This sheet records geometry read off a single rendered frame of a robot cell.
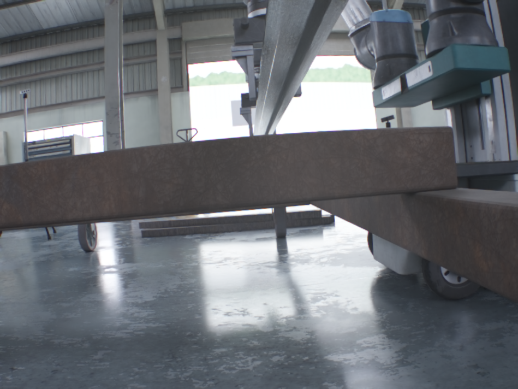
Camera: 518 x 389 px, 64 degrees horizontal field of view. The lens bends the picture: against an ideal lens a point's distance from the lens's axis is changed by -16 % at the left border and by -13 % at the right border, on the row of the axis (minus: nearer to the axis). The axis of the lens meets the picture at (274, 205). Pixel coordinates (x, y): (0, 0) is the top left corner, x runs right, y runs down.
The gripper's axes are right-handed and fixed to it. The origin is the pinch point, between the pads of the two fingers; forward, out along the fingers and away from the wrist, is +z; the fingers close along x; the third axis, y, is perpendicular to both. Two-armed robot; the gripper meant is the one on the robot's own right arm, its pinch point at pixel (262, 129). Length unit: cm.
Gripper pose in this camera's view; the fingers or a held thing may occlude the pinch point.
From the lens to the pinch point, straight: 164.1
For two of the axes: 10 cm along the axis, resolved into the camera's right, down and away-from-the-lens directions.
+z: 0.8, 9.9, 0.7
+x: 10.0, -0.8, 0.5
